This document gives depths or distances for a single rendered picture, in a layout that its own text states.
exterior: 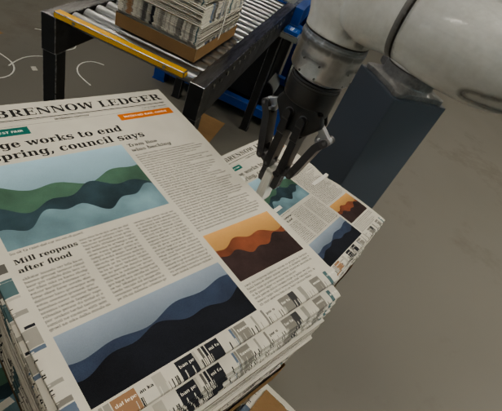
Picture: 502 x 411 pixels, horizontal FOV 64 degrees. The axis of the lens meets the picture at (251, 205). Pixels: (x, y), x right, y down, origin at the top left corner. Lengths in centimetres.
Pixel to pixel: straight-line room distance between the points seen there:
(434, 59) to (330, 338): 147
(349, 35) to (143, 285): 36
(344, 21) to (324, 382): 141
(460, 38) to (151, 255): 36
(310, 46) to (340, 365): 142
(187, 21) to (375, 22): 90
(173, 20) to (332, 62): 88
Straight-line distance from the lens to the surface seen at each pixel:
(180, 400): 33
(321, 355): 175
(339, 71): 55
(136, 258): 38
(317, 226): 87
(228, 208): 45
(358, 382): 179
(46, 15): 147
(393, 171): 139
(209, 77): 132
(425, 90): 126
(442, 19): 48
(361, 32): 51
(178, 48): 138
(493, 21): 48
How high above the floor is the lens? 136
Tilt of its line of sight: 40 degrees down
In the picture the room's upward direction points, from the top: 25 degrees clockwise
